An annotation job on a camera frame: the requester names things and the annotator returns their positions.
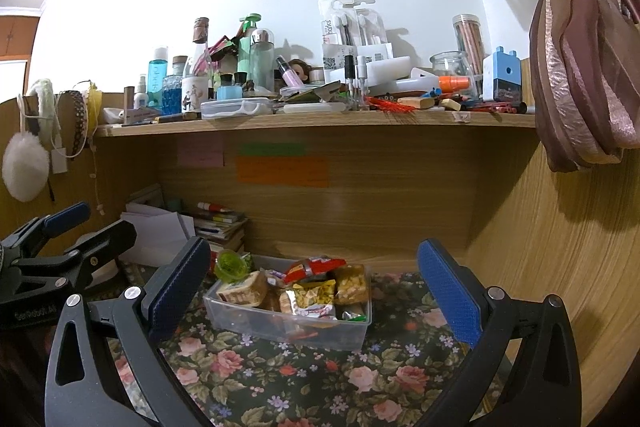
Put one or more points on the small green snack packet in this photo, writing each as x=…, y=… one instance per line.
x=356, y=317

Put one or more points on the blue pencil sharpener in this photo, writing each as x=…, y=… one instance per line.
x=502, y=74

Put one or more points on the stack of books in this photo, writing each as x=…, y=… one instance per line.
x=220, y=229

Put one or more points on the clear flat lidded box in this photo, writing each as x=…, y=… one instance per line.
x=237, y=107

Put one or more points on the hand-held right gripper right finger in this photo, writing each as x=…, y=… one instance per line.
x=450, y=292

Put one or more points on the pink curtain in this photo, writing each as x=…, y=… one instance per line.
x=575, y=32

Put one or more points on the floral tablecloth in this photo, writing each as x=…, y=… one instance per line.
x=310, y=382

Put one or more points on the light blue small box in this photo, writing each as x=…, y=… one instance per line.
x=229, y=93

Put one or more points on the white fluffy earmuffs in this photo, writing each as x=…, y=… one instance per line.
x=25, y=167

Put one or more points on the green sticky note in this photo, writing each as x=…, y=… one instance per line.
x=272, y=149

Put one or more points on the toothbrush package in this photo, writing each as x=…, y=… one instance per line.
x=340, y=27
x=374, y=34

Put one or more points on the wooden desk hutch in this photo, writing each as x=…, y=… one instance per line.
x=400, y=217

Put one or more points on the pile of red sticks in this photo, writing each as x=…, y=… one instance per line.
x=390, y=105

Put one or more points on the brown patterned headband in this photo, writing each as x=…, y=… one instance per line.
x=75, y=122

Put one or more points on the small white spray bottle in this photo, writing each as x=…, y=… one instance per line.
x=141, y=96

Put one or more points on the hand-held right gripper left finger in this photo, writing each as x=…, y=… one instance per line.
x=175, y=287

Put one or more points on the tall jar of pencils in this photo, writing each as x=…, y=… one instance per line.
x=467, y=42

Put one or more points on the white papers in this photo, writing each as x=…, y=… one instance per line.
x=155, y=227

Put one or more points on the glass jar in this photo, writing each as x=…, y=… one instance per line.
x=452, y=64

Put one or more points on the yellow headband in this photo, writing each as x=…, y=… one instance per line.
x=92, y=107

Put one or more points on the tall blue liquid bottle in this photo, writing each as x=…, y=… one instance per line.
x=156, y=77

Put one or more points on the grey folder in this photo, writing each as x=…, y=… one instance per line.
x=150, y=197

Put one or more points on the brown haired doll head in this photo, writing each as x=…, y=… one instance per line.
x=302, y=69

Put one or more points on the brown bread packet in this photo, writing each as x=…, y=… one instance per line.
x=282, y=302

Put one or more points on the white flat case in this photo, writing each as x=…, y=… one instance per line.
x=315, y=108

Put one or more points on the round blue liquid bottle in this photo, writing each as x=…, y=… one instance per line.
x=172, y=94

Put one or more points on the orange sticky note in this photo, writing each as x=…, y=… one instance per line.
x=282, y=171

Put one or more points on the clear plastic container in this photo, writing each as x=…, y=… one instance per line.
x=235, y=322

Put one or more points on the white tube with orange cap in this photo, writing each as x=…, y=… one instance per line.
x=440, y=84

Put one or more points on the wooden block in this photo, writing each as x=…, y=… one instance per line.
x=412, y=102

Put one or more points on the clear bottle with silver cap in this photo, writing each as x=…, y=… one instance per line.
x=261, y=64

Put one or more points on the white printed mug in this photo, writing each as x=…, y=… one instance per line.
x=196, y=93

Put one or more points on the pink sticky note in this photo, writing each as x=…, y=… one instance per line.
x=200, y=154

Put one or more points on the clear vial with black cap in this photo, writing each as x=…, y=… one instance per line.
x=350, y=79

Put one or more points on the red white glue tube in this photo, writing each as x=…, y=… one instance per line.
x=215, y=207

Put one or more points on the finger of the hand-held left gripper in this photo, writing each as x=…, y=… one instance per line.
x=107, y=242
x=67, y=214

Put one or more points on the brown wooden door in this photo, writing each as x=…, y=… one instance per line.
x=15, y=37

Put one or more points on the brown cylinder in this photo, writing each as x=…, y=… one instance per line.
x=129, y=99

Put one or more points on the yellow silver snack packet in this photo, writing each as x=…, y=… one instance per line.
x=315, y=297

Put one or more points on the green pump bottle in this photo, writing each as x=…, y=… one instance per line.
x=247, y=49

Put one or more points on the beige toast sandwich packet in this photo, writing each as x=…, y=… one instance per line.
x=245, y=289

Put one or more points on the pink spray bottle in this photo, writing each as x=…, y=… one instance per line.
x=289, y=76

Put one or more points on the glass bottle with foil top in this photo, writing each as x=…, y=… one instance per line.
x=201, y=42

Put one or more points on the red snack packet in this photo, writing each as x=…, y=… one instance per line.
x=315, y=268

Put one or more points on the white charger plug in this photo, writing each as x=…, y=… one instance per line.
x=59, y=159

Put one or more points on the brown nut snack packet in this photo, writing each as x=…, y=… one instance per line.
x=350, y=284

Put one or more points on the green jelly cup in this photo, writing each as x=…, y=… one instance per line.
x=232, y=264

